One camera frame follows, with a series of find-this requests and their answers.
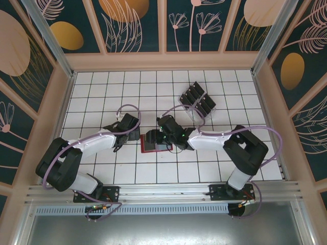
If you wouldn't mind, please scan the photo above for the grey slotted cable duct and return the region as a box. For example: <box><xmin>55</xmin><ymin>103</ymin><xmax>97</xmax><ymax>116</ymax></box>
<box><xmin>35</xmin><ymin>204</ymin><xmax>229</xmax><ymax>215</ymax></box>

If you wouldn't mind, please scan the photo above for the small green circuit board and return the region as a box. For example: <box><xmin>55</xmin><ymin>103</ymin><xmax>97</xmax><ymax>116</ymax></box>
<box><xmin>85</xmin><ymin>204</ymin><xmax>110</xmax><ymax>213</ymax></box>

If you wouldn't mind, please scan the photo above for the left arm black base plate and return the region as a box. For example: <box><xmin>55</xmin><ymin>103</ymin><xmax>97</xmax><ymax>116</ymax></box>
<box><xmin>73</xmin><ymin>186</ymin><xmax>121</xmax><ymax>204</ymax></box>

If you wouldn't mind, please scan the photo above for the aluminium corner post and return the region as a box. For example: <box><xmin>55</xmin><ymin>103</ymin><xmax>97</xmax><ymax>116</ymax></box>
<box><xmin>250</xmin><ymin>0</ymin><xmax>306</xmax><ymax>76</ymax></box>
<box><xmin>20</xmin><ymin>0</ymin><xmax>78</xmax><ymax>79</ymax></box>

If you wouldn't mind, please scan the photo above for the grey metal sheet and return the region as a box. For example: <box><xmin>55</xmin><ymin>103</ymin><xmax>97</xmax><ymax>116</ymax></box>
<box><xmin>15</xmin><ymin>213</ymin><xmax>316</xmax><ymax>245</ymax></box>

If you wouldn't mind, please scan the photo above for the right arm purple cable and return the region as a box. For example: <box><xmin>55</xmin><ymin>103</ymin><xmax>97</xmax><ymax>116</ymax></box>
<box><xmin>156</xmin><ymin>104</ymin><xmax>284</xmax><ymax>220</ymax></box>

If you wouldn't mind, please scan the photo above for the clear acrylic card rack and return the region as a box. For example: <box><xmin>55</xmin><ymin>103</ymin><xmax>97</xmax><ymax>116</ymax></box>
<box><xmin>178</xmin><ymin>81</ymin><xmax>217</xmax><ymax>123</ymax></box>

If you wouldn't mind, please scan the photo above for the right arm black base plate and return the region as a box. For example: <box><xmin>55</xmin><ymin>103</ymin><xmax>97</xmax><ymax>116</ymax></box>
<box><xmin>208</xmin><ymin>184</ymin><xmax>256</xmax><ymax>202</ymax></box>

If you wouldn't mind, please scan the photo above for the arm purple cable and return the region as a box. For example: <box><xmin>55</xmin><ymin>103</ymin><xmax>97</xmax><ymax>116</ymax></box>
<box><xmin>156</xmin><ymin>104</ymin><xmax>284</xmax><ymax>220</ymax></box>
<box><xmin>42</xmin><ymin>104</ymin><xmax>126</xmax><ymax>223</ymax></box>

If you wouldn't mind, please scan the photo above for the red card holder wallet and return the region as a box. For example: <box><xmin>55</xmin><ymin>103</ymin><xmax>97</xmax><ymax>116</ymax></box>
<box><xmin>139</xmin><ymin>134</ymin><xmax>174</xmax><ymax>154</ymax></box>

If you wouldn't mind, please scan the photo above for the aluminium frame rail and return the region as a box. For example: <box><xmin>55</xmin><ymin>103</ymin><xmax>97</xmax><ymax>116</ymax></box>
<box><xmin>24</xmin><ymin>180</ymin><xmax>305</xmax><ymax>205</ymax></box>

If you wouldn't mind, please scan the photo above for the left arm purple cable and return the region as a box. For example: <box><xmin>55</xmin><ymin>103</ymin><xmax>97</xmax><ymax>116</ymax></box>
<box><xmin>42</xmin><ymin>104</ymin><xmax>126</xmax><ymax>223</ymax></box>

